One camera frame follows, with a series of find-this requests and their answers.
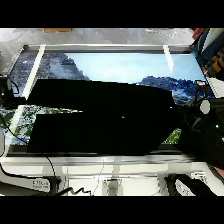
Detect black pants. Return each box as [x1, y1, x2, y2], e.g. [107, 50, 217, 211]
[25, 78, 185, 157]

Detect heap of clothes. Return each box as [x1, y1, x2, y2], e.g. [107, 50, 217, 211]
[190, 27, 224, 81]

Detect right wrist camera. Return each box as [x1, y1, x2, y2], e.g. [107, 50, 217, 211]
[194, 79, 210, 101]

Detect red garment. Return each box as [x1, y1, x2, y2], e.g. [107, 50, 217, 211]
[192, 27, 206, 38]

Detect orange black striped garment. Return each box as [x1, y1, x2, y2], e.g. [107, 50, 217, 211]
[203, 49, 224, 78]

